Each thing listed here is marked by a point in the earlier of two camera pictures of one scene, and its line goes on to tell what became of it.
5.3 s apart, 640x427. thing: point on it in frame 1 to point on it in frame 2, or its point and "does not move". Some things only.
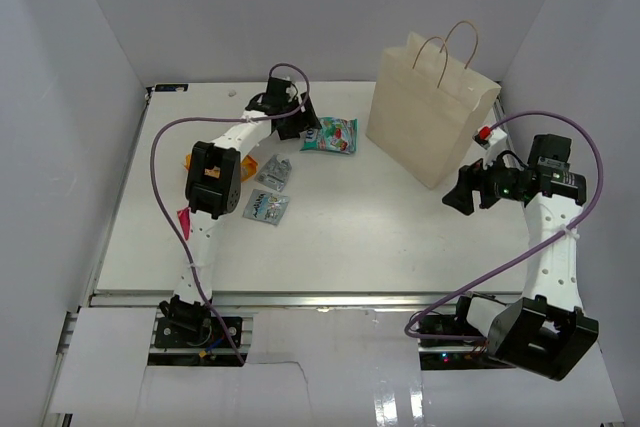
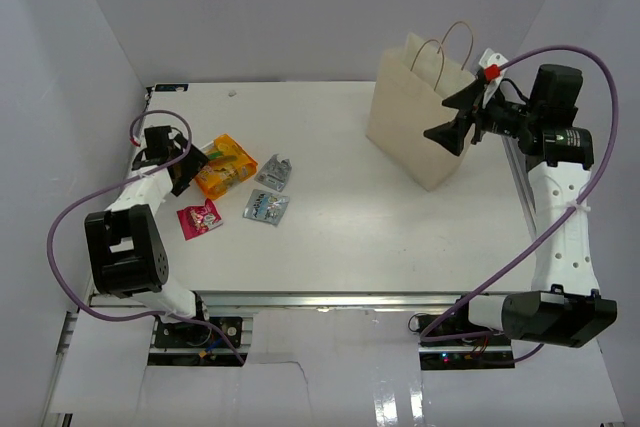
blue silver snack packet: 265,206 does not move
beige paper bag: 427,105 does not move
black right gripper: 469,180 to 452,135
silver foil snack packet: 274,173 does not move
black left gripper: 305,121 to 194,159
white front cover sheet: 311,367 does not move
